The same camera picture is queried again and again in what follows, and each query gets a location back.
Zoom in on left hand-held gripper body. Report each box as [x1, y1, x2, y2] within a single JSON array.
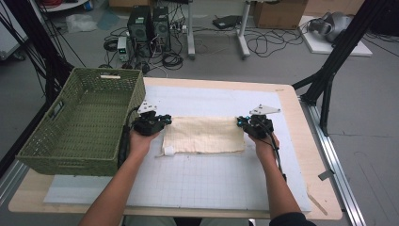
[[133, 99, 165, 137]]

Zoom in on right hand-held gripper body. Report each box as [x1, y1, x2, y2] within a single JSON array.
[[246, 104, 282, 140]]

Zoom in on cream printed baby garment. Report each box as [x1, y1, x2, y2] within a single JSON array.
[[161, 115, 247, 157]]

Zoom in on green woven basket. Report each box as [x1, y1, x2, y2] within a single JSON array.
[[16, 67, 147, 177]]

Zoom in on person's left hand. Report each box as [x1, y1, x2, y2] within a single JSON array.
[[128, 127, 162, 158]]

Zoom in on person's right hand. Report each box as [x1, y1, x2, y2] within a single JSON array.
[[248, 131, 280, 162]]

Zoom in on white grid mat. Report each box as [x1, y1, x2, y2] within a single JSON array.
[[43, 84, 313, 213]]

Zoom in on grey bench power supply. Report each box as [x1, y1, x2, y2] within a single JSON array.
[[116, 36, 131, 63]]

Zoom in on grey tape piece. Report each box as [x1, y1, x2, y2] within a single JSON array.
[[317, 169, 336, 182]]

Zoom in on white desk leg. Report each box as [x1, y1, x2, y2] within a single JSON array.
[[186, 0, 197, 61], [236, 0, 252, 60]]

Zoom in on slim black computer tower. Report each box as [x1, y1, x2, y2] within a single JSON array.
[[152, 6, 172, 53]]

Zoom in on large black computer tower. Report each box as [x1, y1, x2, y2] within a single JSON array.
[[126, 5, 153, 58]]

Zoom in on thin wooden stick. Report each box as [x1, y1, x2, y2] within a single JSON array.
[[306, 191, 329, 217]]

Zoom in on person's grey pants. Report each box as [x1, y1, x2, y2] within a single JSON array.
[[121, 215, 256, 226]]

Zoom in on white floor board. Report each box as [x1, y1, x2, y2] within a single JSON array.
[[298, 15, 374, 57]]

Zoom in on flat black case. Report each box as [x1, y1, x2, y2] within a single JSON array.
[[212, 14, 244, 30]]

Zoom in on person's dark sleeve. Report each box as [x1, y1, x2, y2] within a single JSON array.
[[268, 212, 318, 226]]

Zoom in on brown cardboard box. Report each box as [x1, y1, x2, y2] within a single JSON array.
[[252, 0, 309, 30]]

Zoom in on teal floor sheet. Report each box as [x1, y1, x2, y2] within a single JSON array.
[[96, 8, 121, 31]]

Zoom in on clear plastic bag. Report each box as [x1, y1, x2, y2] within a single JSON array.
[[65, 13, 99, 34]]

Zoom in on grey headset device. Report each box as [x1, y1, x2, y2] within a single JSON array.
[[308, 11, 355, 43]]

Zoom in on white cabinet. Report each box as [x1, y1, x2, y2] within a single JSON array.
[[0, 0, 30, 61]]

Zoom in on left hand-held gripper cable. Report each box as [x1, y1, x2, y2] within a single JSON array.
[[117, 106, 141, 170]]

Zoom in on hand-held gripper cable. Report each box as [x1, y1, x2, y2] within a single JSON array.
[[117, 106, 141, 170], [256, 117, 288, 184]]

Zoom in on right hand-held gripper cable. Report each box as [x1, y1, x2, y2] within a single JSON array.
[[256, 117, 288, 184]]

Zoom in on coiled black cable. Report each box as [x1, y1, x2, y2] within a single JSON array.
[[161, 51, 184, 72]]

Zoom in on loose black floor cables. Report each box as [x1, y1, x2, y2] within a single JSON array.
[[244, 25, 305, 58]]

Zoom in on aluminium floor rail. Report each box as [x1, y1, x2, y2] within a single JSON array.
[[300, 99, 367, 226]]

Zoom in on black metal stand with cables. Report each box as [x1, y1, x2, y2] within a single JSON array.
[[0, 0, 75, 178]]

